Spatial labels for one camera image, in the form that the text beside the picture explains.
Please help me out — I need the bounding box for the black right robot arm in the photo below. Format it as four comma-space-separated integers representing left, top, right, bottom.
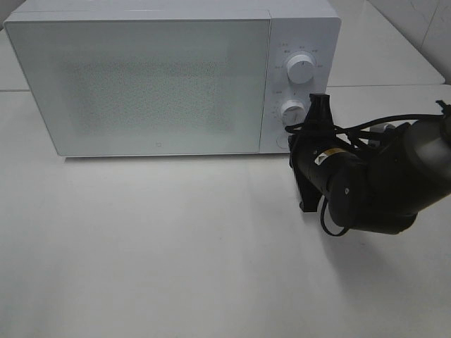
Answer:
287, 94, 450, 234

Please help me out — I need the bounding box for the white microwave oven body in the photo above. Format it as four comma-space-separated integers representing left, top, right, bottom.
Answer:
4, 10, 341, 157

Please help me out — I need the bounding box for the white round knob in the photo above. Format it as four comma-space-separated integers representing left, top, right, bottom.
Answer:
285, 51, 316, 85
280, 99, 307, 126

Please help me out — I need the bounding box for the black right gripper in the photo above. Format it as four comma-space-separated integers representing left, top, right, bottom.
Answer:
288, 94, 338, 213

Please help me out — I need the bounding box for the round white door button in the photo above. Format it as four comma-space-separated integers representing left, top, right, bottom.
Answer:
276, 133, 289, 149

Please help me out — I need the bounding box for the white microwave door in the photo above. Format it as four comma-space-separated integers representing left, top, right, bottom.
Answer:
6, 20, 269, 157

